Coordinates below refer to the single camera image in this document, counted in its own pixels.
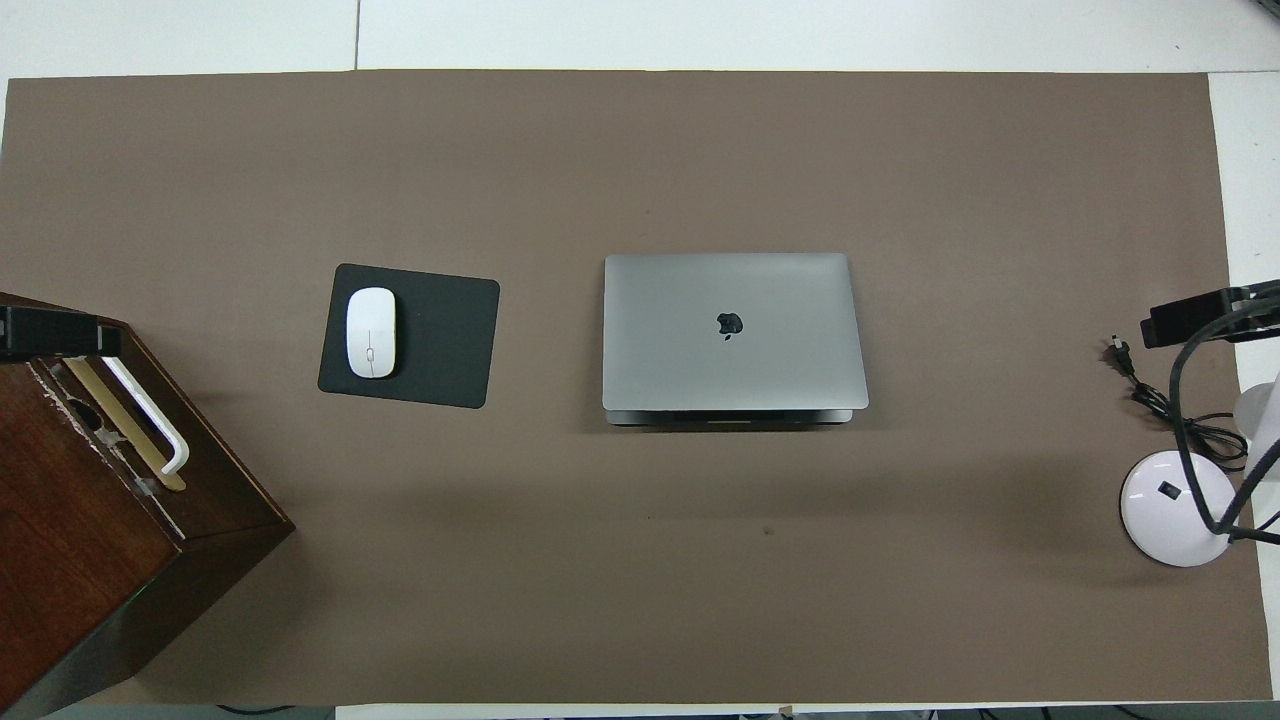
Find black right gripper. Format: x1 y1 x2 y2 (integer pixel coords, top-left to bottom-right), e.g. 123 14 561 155
1140 281 1280 351

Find grey laptop with apple logo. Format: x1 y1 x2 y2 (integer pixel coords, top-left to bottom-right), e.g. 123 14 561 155
602 252 870 428

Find dark brown wooden box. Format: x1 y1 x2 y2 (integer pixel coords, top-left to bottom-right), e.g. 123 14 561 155
0 290 296 717

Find white desk lamp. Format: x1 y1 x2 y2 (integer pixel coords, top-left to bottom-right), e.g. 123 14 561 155
1119 378 1280 569

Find white computer mouse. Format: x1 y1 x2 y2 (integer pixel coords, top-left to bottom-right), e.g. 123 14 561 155
345 287 398 380

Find black mouse pad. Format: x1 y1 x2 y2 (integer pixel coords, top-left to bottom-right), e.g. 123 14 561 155
318 263 501 409

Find brown table mat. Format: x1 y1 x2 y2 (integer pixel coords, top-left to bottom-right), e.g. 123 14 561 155
0 68 1273 707

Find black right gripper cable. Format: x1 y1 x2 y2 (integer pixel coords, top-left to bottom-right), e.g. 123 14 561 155
1168 295 1280 538

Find black lamp power cable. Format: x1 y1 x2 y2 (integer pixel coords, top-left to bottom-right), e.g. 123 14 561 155
1105 338 1251 471

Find white box handle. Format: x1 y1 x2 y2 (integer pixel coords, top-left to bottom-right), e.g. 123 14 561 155
98 354 191 475

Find brass handle plate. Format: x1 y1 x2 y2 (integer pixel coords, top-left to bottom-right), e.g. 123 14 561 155
62 357 188 493

